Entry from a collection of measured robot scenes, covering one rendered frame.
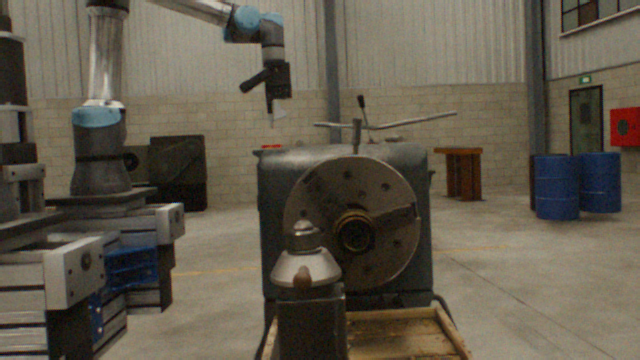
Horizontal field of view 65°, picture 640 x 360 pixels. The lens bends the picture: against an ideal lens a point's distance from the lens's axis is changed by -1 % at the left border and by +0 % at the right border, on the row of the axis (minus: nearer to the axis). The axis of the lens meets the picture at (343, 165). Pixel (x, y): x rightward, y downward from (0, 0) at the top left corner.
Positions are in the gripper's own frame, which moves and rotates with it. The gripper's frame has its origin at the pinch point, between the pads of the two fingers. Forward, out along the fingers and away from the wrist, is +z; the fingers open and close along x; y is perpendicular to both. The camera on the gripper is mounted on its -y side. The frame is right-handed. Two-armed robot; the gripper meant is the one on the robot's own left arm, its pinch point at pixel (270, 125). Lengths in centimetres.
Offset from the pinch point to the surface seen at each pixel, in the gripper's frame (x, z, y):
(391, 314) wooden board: -59, 43, 30
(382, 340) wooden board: -69, 44, 26
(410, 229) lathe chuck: -50, 27, 36
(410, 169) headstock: -35, 14, 39
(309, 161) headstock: -33.8, 10.9, 13.0
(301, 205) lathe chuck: -50, 20, 11
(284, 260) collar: -109, 18, 12
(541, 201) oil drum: 535, 108, 319
